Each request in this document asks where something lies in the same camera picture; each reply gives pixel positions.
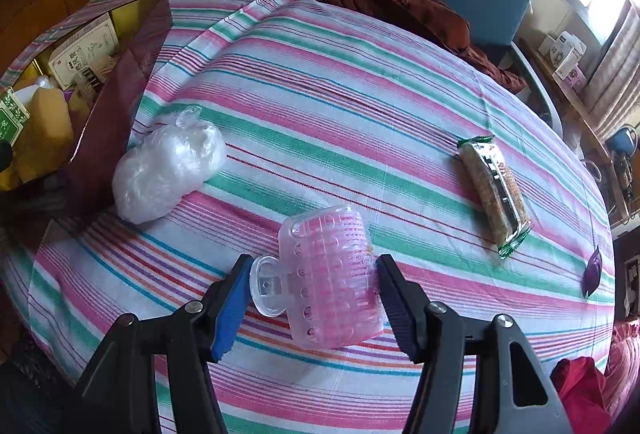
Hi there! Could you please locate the wooden side table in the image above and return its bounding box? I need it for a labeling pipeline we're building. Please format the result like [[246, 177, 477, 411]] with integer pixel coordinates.
[[520, 36, 631, 220]]

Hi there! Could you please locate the blue bag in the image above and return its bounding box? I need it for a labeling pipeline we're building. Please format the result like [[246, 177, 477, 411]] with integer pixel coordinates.
[[605, 126, 638, 160]]

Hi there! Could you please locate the pink hair roller clip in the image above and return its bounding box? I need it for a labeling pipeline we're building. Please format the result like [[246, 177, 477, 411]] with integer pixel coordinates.
[[249, 205, 386, 349]]

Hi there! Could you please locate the maroon gold storage box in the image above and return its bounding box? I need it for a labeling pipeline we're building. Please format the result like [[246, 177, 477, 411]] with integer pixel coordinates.
[[0, 0, 173, 220]]

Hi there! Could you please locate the checked curtain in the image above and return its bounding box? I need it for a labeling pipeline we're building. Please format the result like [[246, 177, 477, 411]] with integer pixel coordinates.
[[582, 0, 640, 145]]

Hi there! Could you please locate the yellow sponge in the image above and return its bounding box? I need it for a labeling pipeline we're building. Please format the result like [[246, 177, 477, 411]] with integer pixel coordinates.
[[15, 86, 76, 185]]

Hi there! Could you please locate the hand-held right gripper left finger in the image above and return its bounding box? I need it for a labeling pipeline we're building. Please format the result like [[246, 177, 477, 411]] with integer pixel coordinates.
[[70, 254, 256, 434]]

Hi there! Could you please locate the comb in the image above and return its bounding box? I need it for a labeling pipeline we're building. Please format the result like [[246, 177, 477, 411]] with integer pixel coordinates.
[[74, 64, 112, 102]]

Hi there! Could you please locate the brown cloth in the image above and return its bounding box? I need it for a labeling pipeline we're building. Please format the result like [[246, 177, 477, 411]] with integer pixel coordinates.
[[222, 0, 528, 96]]

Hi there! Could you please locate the white illustrated box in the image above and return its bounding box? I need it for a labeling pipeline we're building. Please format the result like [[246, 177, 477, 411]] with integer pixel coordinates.
[[47, 13, 121, 90]]

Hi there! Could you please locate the pink cloth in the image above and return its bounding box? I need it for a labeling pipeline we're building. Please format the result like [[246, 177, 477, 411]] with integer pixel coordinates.
[[600, 319, 640, 415]]

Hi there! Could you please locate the clear plastic bag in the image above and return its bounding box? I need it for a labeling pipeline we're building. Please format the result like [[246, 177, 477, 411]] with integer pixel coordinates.
[[111, 106, 227, 224]]

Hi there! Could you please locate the grain snack bar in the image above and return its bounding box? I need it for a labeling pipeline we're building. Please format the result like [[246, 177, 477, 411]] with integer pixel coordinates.
[[456, 134, 533, 261]]

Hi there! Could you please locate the pink box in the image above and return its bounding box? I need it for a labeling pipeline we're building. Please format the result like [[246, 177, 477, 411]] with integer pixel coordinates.
[[554, 63, 588, 92]]

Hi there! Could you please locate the purple foil packet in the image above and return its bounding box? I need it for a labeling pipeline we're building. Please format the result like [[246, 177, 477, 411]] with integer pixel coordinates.
[[582, 245, 605, 299]]

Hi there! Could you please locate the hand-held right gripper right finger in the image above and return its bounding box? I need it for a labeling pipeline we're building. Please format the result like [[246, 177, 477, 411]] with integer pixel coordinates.
[[375, 254, 573, 434]]

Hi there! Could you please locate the red cloth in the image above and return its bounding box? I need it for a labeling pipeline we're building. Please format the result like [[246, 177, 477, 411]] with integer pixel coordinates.
[[550, 356, 613, 434]]

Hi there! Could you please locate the green label box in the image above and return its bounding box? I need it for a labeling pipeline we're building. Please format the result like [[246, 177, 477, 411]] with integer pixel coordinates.
[[0, 86, 32, 150]]

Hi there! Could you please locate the white printed box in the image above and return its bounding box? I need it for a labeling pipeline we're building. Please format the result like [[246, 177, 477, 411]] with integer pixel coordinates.
[[539, 31, 587, 72]]

